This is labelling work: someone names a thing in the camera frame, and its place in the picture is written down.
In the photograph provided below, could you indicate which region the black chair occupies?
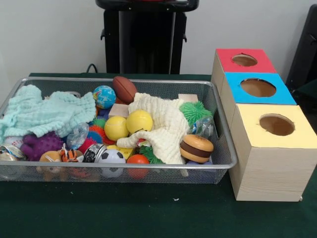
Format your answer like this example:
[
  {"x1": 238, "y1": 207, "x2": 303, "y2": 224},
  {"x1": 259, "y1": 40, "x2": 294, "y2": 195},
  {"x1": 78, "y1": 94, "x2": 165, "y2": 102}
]
[{"x1": 286, "y1": 4, "x2": 317, "y2": 92}]

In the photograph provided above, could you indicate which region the blue globe ball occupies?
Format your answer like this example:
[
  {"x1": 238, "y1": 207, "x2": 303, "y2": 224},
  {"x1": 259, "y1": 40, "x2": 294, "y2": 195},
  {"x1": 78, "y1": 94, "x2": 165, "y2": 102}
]
[{"x1": 93, "y1": 85, "x2": 116, "y2": 110}]

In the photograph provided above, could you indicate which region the yellow tennis ball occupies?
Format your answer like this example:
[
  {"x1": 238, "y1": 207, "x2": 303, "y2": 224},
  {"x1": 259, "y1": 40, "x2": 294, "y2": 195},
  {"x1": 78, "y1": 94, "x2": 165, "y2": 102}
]
[{"x1": 104, "y1": 116, "x2": 130, "y2": 141}]

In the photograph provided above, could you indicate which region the black white soccer ball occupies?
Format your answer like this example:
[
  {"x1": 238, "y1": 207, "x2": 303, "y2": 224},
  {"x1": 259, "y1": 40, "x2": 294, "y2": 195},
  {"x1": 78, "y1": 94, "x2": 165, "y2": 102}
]
[{"x1": 98, "y1": 149, "x2": 126, "y2": 179}]

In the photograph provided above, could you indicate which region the mint green waffle cloth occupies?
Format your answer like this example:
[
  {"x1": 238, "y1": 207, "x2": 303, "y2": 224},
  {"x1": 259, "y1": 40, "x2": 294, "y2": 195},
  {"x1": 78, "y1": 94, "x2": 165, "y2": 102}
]
[{"x1": 0, "y1": 84, "x2": 97, "y2": 139}]

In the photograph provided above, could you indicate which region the brown toy football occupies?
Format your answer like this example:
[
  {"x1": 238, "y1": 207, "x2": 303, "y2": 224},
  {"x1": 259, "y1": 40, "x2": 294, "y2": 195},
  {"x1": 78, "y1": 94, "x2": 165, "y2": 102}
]
[{"x1": 112, "y1": 76, "x2": 138, "y2": 104}]

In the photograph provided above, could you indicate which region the cream waffle cloth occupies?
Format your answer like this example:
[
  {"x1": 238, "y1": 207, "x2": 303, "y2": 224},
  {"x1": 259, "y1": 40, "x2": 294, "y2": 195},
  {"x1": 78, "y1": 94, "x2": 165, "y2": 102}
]
[{"x1": 116, "y1": 93, "x2": 193, "y2": 165}]

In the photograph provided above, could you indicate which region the shallow silver mesh bin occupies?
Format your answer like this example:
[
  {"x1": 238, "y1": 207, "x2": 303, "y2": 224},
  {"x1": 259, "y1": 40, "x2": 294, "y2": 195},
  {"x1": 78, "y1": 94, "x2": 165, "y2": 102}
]
[{"x1": 0, "y1": 76, "x2": 238, "y2": 184}]

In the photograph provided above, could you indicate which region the wooden box with three holes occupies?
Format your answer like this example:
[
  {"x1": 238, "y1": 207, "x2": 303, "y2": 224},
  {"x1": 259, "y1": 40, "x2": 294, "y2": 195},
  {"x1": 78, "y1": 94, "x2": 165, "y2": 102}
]
[{"x1": 211, "y1": 48, "x2": 317, "y2": 202}]

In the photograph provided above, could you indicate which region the dark green side table cloth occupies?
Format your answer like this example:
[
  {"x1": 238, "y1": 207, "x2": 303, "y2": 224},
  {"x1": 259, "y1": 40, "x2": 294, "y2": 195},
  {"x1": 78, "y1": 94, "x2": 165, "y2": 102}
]
[{"x1": 291, "y1": 78, "x2": 317, "y2": 136}]

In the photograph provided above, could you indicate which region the orange red ball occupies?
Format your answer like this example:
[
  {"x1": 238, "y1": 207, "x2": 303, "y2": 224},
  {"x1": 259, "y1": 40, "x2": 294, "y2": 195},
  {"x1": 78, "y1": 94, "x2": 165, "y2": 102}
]
[{"x1": 126, "y1": 154, "x2": 151, "y2": 179}]

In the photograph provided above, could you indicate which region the orange tiger plush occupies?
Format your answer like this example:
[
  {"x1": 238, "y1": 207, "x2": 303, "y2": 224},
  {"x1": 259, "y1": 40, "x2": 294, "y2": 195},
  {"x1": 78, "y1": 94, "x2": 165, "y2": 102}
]
[{"x1": 59, "y1": 147, "x2": 84, "y2": 163}]

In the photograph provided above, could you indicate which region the yellow smiley ball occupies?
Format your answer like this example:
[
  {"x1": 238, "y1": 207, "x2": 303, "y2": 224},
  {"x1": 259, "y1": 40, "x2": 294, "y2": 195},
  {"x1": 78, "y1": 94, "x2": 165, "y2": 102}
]
[{"x1": 126, "y1": 110, "x2": 154, "y2": 134}]

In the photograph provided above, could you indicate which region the green spiky rubber ball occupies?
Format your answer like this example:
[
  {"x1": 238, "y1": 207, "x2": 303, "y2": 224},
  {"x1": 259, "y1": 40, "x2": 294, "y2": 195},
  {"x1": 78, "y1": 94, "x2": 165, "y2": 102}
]
[{"x1": 179, "y1": 100, "x2": 213, "y2": 124}]

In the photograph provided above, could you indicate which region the toy hamburger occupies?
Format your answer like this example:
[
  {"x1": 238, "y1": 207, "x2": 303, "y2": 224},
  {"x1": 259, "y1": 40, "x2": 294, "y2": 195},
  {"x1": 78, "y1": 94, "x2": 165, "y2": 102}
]
[{"x1": 179, "y1": 134, "x2": 214, "y2": 164}]

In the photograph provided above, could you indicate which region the black looped cable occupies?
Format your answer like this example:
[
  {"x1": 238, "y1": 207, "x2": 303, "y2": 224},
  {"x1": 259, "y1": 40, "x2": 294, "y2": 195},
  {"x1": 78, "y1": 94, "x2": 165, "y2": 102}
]
[{"x1": 85, "y1": 63, "x2": 100, "y2": 74}]

